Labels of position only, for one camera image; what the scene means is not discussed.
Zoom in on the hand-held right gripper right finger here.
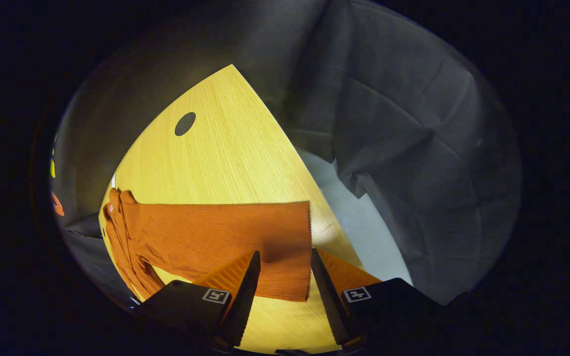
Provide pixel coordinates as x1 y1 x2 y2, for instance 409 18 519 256
311 248 444 347

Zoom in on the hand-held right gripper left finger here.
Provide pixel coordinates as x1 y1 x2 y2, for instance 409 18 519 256
137 250 262 348

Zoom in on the orange ribbed knit shirt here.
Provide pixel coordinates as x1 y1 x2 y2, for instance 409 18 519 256
102 188 313 303

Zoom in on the black backdrop cloth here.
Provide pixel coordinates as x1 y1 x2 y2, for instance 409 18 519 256
50 0 522 307

